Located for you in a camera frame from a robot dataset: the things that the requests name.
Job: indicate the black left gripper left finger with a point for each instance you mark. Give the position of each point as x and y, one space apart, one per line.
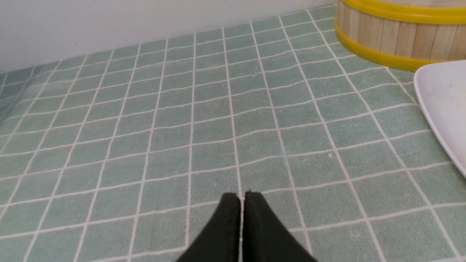
219 239

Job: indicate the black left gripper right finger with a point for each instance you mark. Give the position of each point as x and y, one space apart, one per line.
265 238

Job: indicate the white square plate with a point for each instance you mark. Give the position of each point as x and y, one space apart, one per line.
441 92

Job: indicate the green checkered tablecloth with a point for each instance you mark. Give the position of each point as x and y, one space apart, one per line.
122 155

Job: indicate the bamboo steamer basket yellow rim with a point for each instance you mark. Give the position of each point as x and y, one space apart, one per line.
403 34

